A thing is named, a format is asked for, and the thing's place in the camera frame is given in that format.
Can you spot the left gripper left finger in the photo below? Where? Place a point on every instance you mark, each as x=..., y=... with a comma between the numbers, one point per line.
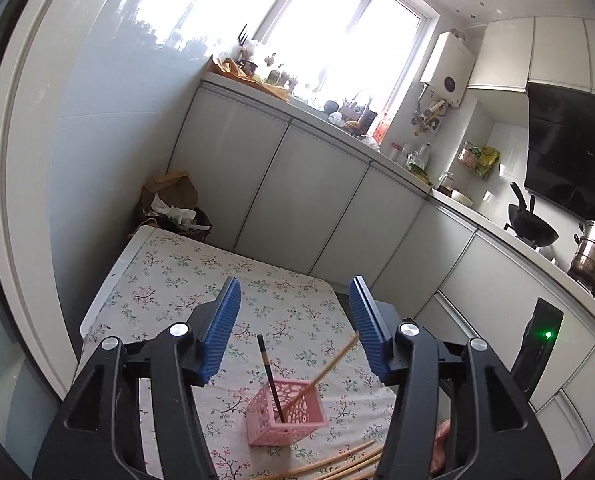
x=127, y=392

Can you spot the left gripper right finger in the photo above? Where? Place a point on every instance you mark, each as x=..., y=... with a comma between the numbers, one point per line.
x=494, y=433

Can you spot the wooden chopstick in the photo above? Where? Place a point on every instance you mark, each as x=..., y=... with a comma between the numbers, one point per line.
x=358, y=465
x=294, y=473
x=323, y=373
x=365, y=475

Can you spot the black chopstick gold band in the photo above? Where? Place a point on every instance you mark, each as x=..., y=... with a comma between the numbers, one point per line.
x=270, y=378

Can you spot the person's right hand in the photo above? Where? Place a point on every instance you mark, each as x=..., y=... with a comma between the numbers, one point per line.
x=439, y=454

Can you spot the black wok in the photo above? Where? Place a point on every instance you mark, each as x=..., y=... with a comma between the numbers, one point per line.
x=526, y=225

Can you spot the white bowl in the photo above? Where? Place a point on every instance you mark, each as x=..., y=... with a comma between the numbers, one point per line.
x=461, y=198

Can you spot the pink perforated holder basket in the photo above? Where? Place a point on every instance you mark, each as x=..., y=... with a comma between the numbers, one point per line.
x=302, y=415

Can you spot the black range hood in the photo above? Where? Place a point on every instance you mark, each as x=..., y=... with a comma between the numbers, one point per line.
x=561, y=160

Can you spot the green snack bags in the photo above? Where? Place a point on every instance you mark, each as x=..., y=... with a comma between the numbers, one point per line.
x=481, y=161

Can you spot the black trash bin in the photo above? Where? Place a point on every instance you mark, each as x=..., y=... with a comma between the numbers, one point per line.
x=193, y=224

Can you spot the white water heater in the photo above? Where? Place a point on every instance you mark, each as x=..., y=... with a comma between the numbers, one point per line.
x=448, y=69

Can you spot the countertop clutter basket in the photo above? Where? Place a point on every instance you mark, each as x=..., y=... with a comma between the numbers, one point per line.
x=357, y=119

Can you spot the white upper cabinets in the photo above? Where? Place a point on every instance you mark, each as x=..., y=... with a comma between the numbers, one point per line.
x=543, y=50

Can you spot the white cabinets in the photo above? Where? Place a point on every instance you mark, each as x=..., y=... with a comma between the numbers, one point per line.
x=282, y=187
x=543, y=50

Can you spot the white lower cabinets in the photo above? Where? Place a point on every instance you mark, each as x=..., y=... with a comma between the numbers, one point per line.
x=282, y=187

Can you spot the window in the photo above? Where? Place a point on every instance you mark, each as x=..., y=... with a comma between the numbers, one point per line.
x=348, y=51

